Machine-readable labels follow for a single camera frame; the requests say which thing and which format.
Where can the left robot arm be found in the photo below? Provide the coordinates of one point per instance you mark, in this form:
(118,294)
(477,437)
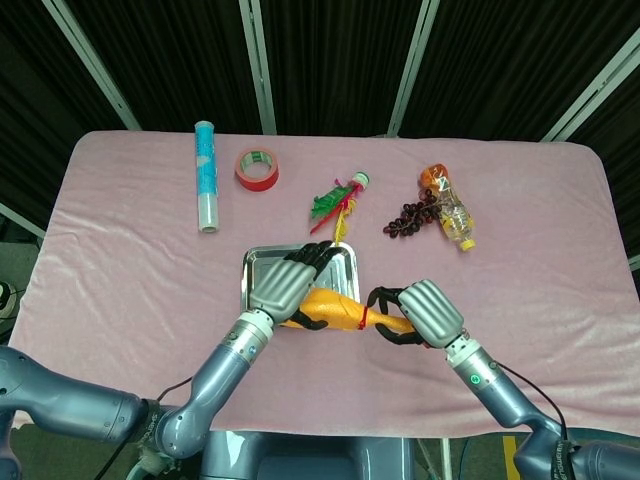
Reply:
(220,365)

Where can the black pleated screen panel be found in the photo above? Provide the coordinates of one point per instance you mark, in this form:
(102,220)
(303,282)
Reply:
(30,75)
(625,130)
(340,60)
(175,60)
(500,60)

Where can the dark purple grape bunch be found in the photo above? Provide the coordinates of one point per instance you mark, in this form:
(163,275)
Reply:
(407,220)

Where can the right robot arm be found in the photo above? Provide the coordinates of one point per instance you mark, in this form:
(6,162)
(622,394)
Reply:
(500,395)

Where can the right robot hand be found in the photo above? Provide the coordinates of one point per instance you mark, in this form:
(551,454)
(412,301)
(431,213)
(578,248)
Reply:
(430,310)

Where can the pink plush tablecloth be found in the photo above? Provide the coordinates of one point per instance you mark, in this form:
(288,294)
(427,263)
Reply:
(125,275)

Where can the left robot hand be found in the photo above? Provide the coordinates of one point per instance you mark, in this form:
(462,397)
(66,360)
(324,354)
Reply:
(280,285)

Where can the blue cling film roll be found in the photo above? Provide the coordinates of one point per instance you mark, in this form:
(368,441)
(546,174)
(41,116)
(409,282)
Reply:
(206,175)

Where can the rectangular stainless steel tray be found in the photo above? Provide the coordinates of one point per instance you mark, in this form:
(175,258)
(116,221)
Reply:
(260,265)

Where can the red adhesive tape roll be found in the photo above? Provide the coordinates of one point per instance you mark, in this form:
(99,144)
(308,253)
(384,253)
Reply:
(257,181)

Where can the colourful feather shuttlecock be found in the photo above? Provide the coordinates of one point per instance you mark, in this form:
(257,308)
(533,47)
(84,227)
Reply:
(330,202)

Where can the white round floor device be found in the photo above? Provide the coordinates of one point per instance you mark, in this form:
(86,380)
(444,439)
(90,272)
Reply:
(7,297)

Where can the grey robot torso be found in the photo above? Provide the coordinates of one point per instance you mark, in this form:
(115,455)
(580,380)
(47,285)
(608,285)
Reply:
(300,455)

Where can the white screen frame post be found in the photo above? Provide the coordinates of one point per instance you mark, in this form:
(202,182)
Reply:
(590,102)
(260,75)
(92,65)
(412,65)
(20,220)

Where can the yellow rubber chicken toy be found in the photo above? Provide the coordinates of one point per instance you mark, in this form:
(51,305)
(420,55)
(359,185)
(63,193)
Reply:
(335,307)

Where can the clear bottle with yellow cap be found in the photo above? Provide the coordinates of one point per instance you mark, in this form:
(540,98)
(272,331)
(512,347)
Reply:
(452,215)

